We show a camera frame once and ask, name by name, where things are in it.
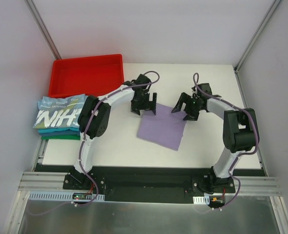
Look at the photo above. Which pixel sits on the white cable duct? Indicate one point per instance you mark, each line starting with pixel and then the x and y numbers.
pixel 201 200
pixel 65 196

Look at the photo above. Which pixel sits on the purple t-shirt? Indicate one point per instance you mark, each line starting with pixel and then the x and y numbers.
pixel 163 128

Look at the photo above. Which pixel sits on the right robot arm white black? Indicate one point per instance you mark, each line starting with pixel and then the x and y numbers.
pixel 240 133

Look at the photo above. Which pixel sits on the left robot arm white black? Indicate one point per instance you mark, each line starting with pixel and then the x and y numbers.
pixel 93 122

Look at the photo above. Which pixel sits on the aluminium frame post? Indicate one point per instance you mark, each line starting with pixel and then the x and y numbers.
pixel 257 34
pixel 42 27

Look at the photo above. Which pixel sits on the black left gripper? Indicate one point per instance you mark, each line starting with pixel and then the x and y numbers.
pixel 143 103

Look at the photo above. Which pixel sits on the left aluminium frame post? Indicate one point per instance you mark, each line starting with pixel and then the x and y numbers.
pixel 42 27

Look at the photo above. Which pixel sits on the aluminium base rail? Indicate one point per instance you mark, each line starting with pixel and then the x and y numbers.
pixel 41 181

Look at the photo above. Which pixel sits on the folded teal shirt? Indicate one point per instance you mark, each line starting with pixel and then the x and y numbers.
pixel 59 133

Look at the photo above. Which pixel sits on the red plastic bin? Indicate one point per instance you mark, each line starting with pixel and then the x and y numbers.
pixel 96 75

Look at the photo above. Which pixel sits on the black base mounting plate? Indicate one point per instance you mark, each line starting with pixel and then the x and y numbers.
pixel 153 185

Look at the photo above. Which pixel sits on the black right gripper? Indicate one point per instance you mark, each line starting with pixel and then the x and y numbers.
pixel 189 105

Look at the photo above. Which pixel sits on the folded green shirt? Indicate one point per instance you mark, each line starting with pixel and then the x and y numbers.
pixel 69 137

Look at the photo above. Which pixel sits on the left white cable duct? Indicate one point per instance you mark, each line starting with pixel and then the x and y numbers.
pixel 65 196

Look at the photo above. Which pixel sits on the right white cable duct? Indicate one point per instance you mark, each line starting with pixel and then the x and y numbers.
pixel 201 200

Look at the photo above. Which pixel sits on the right aluminium frame post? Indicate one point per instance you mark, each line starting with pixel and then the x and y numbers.
pixel 257 34

